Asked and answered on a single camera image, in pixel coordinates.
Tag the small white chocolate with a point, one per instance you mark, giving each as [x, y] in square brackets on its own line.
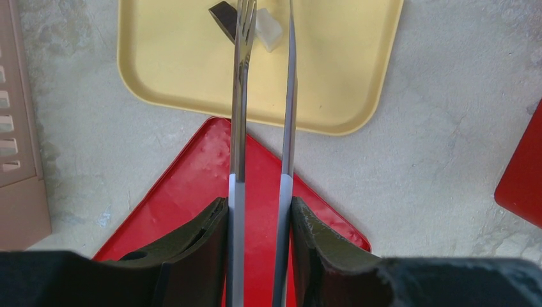
[268, 30]

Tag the metal serving tongs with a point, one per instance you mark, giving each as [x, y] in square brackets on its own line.
[245, 33]

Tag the red chocolate box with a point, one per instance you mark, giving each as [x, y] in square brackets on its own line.
[519, 190]

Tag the dark rectangular chocolate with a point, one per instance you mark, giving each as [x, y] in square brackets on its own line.
[225, 16]

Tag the red box lid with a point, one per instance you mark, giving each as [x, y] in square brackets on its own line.
[198, 175]

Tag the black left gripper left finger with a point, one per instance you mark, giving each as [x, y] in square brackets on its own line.
[186, 267]

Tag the orange plastic file organizer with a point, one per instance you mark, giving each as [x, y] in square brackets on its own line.
[25, 217]

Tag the yellow plastic tray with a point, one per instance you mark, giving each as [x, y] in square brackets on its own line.
[174, 54]

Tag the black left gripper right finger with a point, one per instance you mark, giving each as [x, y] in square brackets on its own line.
[331, 271]

